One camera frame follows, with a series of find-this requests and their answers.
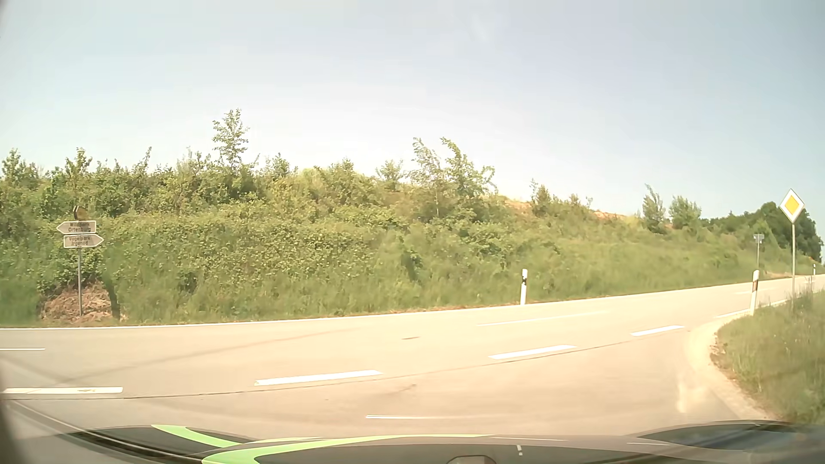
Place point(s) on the row of bushes and trees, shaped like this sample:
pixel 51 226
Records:
pixel 271 180

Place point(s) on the arrow direction signs on post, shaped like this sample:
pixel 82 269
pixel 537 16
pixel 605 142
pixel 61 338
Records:
pixel 80 241

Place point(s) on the overgrown green bank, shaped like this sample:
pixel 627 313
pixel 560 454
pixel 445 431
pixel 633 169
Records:
pixel 322 270

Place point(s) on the grey asphalt road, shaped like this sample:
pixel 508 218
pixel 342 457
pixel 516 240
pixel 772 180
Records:
pixel 412 348

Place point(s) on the small road sign on post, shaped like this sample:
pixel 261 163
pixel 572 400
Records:
pixel 758 240

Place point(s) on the car's own bonnet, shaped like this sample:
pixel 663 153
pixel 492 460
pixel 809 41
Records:
pixel 412 449

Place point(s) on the yellow diamond priority sign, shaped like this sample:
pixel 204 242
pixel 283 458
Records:
pixel 792 206

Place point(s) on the grass verge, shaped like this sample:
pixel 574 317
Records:
pixel 783 358

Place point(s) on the road markings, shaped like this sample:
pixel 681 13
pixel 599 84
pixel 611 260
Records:
pixel 318 378

